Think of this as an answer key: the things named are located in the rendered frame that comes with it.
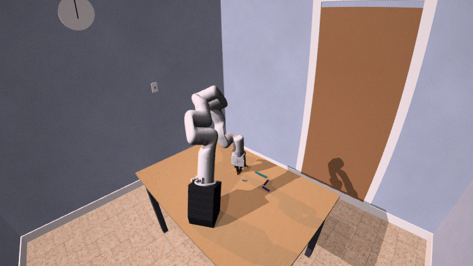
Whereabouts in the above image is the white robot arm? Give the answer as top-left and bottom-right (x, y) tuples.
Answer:
(185, 86), (246, 187)

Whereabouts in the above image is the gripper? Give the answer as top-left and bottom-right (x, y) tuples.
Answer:
(231, 153), (246, 173)

